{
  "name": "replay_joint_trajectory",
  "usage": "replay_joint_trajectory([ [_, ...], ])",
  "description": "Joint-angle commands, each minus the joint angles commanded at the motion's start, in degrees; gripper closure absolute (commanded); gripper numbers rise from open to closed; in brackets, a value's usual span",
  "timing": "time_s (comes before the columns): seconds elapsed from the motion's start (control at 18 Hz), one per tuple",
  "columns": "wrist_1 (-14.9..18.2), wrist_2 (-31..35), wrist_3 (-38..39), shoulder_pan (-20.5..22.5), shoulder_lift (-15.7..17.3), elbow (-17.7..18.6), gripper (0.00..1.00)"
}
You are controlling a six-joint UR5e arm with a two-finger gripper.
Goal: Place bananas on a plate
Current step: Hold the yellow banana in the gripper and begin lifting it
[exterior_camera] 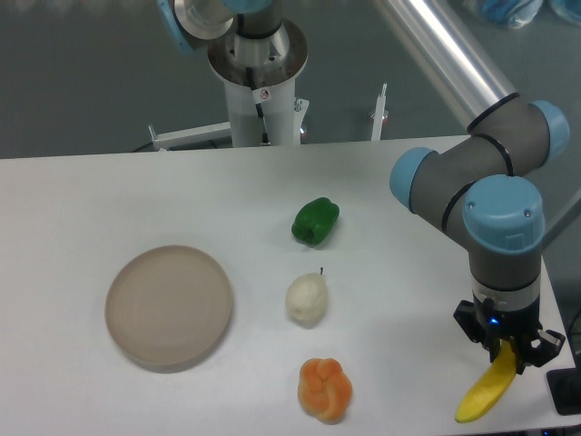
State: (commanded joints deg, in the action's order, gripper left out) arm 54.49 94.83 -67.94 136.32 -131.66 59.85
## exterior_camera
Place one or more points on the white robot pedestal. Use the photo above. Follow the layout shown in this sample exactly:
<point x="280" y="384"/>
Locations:
<point x="258" y="77"/>

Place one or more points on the yellow banana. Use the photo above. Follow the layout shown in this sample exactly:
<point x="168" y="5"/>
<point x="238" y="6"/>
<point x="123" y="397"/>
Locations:
<point x="490" y="387"/>

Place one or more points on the white support bracket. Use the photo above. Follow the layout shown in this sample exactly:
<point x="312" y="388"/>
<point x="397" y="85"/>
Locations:
<point x="380" y="114"/>

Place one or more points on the black box at table edge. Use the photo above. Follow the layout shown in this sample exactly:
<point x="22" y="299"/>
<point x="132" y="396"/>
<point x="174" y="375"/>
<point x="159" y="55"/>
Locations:
<point x="564" y="385"/>

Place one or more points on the beige round plate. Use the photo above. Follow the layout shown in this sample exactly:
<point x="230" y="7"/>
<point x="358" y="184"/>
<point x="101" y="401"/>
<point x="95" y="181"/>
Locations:
<point x="168" y="308"/>

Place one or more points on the blue object top right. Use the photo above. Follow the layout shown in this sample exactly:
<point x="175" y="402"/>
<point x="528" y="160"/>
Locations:
<point x="515" y="14"/>

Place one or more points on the orange braided bread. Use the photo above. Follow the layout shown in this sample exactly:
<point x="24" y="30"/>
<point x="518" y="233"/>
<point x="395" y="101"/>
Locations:
<point x="324" y="390"/>

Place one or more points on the white pear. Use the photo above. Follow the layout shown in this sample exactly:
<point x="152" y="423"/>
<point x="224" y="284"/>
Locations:
<point x="307" y="299"/>

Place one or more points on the green bell pepper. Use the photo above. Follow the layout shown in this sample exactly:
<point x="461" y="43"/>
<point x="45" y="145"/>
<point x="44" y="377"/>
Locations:
<point x="314" y="221"/>

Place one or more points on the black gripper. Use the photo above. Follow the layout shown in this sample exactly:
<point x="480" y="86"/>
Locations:
<point x="486" y="323"/>

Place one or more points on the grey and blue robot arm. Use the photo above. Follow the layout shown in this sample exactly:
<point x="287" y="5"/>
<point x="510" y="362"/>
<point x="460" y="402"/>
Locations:
<point x="476" y="193"/>

